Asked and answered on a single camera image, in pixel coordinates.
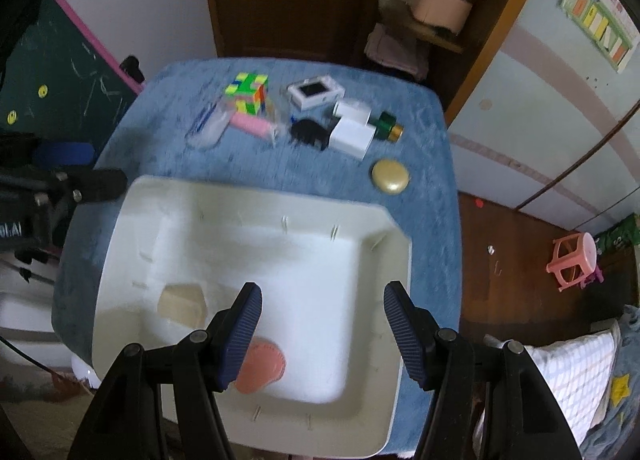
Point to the pink plastic stool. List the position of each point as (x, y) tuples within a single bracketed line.
[(575, 255)]

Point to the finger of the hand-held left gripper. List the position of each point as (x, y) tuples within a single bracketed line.
[(100, 185), (65, 154)]

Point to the beige soap bar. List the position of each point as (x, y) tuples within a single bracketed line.
[(180, 305)]

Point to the black charger plug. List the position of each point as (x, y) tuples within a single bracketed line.
[(310, 135)]

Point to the black clamp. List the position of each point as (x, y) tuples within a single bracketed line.
[(132, 71)]

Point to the colourful wall poster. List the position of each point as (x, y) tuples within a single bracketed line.
[(597, 15)]

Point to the green bottle with gold cap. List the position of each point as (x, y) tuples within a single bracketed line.
[(387, 126)]

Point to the white plastic device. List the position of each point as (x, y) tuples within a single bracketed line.
[(352, 110)]

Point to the white checked pillow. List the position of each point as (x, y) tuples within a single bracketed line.
[(570, 375)]

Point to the blue fluffy table cover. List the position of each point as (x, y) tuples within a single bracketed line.
[(425, 240)]

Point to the pink and white clip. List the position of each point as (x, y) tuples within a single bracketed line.
[(247, 124)]

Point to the gold round compact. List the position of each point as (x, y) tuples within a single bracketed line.
[(390, 177)]

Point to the pink folded towel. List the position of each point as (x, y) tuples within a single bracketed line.
[(395, 52)]

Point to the colourful puzzle cube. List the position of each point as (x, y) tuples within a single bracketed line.
[(247, 92)]

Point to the white plastic tray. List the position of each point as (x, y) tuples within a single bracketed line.
[(300, 290)]

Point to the brown wooden door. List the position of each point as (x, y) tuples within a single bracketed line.
[(280, 0)]

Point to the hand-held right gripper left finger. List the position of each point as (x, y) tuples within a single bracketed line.
[(242, 335)]

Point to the green bag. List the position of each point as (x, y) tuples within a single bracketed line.
[(617, 235)]

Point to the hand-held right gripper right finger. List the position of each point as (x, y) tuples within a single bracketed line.
[(402, 335)]

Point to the pale wardrobe with pink stripe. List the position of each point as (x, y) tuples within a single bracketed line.
[(525, 115)]

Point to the white digital camera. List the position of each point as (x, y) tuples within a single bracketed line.
[(312, 92)]

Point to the blue blanket with yellow star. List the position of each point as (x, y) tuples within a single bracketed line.
[(625, 415)]

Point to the green chalkboard with pink frame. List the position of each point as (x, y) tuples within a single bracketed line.
[(65, 70)]

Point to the wooden shelf unit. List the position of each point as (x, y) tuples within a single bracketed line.
[(500, 15)]

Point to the pink shell-shaped case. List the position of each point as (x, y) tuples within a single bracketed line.
[(265, 365)]

